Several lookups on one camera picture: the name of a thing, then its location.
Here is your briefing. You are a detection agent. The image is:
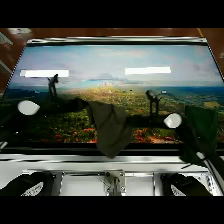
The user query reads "grey green garment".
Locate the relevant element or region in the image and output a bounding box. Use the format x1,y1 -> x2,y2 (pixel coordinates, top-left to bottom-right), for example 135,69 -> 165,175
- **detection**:
85,99 -> 135,160

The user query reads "dark green garment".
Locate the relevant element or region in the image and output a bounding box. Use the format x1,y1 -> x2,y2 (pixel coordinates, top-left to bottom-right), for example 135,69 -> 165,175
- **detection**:
179,105 -> 220,169

